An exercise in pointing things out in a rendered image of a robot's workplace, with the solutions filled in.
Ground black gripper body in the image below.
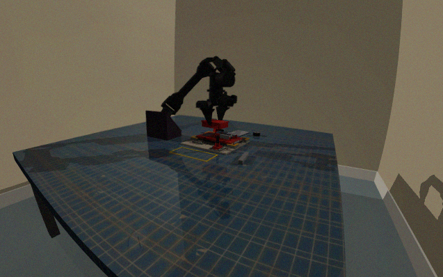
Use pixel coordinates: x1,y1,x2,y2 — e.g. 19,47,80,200
196,87,227,109

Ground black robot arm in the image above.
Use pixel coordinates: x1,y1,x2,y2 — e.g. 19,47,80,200
161,56,237,116

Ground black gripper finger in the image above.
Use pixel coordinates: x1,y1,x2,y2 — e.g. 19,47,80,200
216,106,230,120
201,108,215,125

